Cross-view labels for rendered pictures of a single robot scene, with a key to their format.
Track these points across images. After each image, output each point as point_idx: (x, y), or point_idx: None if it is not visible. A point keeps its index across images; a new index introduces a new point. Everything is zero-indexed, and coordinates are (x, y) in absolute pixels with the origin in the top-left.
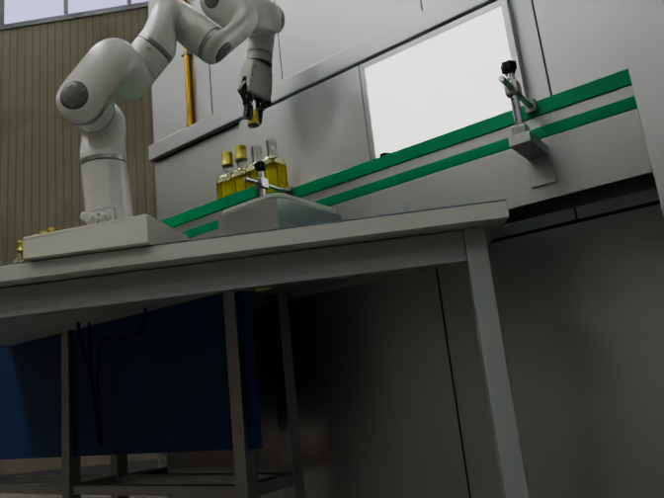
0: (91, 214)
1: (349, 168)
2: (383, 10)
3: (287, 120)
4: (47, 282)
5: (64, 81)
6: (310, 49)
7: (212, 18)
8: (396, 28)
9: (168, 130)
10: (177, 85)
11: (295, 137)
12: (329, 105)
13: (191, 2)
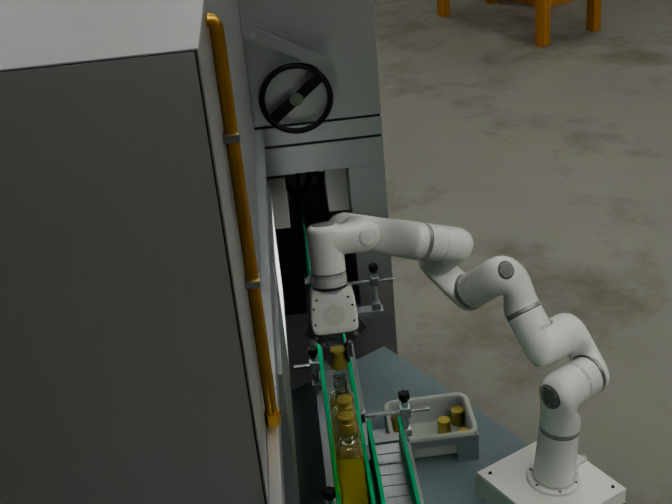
0: (577, 457)
1: (352, 368)
2: (254, 191)
3: (282, 347)
4: None
5: (604, 361)
6: (256, 245)
7: (460, 263)
8: (267, 215)
9: (265, 457)
10: (252, 353)
11: (285, 366)
12: (280, 314)
13: (227, 156)
